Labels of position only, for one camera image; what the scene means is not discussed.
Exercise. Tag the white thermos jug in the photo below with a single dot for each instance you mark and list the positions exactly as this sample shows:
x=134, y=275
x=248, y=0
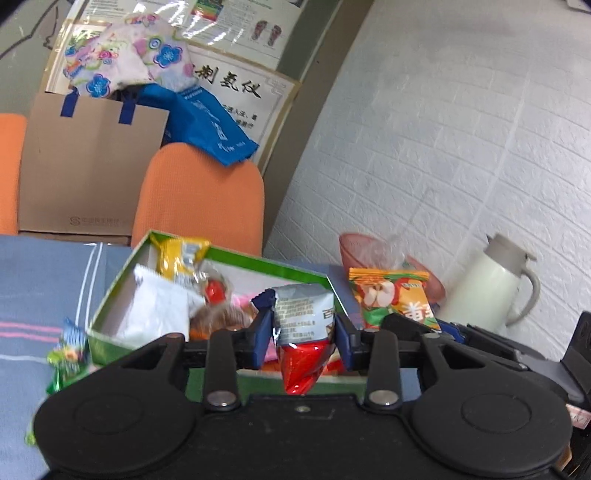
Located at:
x=480, y=286

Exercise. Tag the white snack packet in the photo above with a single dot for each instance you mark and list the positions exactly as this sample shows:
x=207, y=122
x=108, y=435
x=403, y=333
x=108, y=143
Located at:
x=152, y=304

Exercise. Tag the orange chair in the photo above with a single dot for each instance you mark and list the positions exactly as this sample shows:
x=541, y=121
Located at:
x=11, y=170
x=198, y=194

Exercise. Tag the calligraphy wall poster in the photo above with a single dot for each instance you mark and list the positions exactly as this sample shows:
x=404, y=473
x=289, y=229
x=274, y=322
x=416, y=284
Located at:
x=249, y=87

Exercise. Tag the blue plastic bag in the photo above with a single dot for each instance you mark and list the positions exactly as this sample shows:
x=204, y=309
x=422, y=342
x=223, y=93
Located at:
x=203, y=124

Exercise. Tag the floral cloth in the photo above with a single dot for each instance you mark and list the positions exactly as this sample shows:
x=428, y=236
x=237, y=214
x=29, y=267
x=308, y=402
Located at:
x=134, y=50

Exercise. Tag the pink plastic bowl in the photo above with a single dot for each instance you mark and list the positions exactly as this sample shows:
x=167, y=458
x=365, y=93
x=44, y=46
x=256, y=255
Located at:
x=355, y=249

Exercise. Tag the green and white cardboard box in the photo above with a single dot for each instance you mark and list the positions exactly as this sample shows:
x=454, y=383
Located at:
x=115, y=295

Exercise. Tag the brown snack packet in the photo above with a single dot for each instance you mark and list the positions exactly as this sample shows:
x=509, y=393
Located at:
x=221, y=318

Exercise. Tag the clear plastic wrap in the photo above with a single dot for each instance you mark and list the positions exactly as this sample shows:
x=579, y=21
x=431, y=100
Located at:
x=388, y=251

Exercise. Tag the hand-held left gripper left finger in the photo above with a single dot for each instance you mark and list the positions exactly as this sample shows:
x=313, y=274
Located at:
x=261, y=339

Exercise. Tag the clear packet with red snack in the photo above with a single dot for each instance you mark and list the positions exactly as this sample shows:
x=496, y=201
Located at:
x=214, y=288

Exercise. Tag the yellow snack packet grey label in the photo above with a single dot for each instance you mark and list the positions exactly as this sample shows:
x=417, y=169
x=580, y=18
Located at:
x=178, y=258

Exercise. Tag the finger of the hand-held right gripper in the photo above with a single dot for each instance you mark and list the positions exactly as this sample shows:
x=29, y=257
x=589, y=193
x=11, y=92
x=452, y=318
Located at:
x=450, y=326

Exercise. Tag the blue green candy wrapper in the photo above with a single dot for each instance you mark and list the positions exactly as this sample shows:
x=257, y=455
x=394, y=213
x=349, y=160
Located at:
x=69, y=350

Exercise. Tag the foot chart wall poster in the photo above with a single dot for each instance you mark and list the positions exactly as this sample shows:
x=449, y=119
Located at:
x=244, y=23

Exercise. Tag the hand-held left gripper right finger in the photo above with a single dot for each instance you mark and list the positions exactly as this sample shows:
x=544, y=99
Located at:
x=344, y=339

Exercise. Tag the grey and red snack packet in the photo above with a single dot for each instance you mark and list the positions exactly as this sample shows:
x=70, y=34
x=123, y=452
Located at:
x=302, y=318

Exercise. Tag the orange green apple snack packet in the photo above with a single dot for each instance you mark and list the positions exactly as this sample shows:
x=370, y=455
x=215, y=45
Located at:
x=392, y=295

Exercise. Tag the brown paper bag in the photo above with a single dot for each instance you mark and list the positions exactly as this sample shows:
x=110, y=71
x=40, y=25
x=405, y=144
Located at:
x=87, y=166

